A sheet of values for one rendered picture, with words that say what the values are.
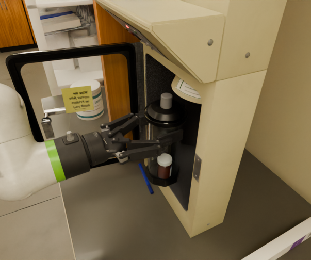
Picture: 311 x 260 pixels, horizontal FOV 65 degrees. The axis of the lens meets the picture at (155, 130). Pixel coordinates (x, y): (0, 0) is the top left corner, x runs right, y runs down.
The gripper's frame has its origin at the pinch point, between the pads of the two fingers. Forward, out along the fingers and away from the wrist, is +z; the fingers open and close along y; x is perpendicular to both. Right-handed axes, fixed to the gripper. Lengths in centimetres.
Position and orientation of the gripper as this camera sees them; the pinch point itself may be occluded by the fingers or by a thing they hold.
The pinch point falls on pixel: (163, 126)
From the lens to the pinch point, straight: 63.0
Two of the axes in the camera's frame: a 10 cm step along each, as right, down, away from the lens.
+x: -0.1, 8.0, 6.0
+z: 8.8, -2.8, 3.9
